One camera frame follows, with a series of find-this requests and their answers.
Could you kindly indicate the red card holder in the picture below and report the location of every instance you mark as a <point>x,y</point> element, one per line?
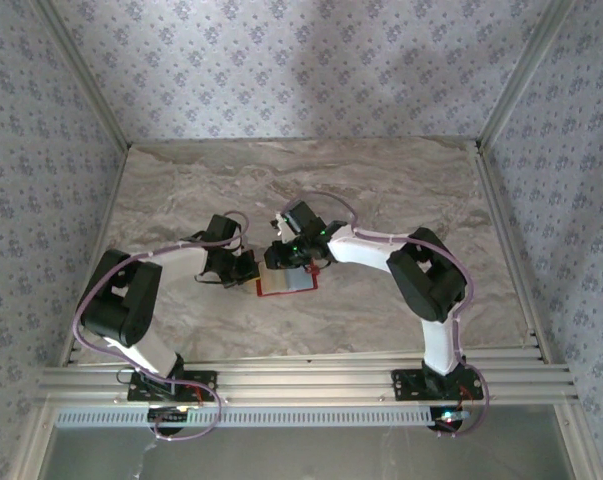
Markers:
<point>259,290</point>

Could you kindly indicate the white card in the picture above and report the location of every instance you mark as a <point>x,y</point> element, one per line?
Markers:
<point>273,282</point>

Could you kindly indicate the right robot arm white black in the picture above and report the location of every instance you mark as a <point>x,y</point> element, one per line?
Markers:
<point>426,280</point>

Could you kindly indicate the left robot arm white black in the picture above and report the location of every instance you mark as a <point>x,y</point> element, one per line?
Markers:
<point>121,305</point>

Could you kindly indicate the blue grey card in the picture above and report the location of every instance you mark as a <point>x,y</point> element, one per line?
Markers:
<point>301,281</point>

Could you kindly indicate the black controller board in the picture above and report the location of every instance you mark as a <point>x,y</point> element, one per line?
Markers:
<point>448,422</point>
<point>168,415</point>

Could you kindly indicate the grey metal sheet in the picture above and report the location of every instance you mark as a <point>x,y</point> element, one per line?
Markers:
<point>306,455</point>

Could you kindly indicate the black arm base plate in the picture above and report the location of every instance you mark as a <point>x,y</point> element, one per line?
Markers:
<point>208,380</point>
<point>406,382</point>

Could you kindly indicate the aluminium cross rail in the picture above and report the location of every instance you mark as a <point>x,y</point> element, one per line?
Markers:
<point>306,380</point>

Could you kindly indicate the aluminium table side rail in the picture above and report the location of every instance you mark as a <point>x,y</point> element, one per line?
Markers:
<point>505,225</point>
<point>113,200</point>

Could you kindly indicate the aluminium upright post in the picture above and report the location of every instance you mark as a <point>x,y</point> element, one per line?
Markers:
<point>525,75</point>
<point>83,75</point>

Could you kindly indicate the aluminium frame leg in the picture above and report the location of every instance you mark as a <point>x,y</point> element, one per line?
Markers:
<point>578,445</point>
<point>33,445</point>

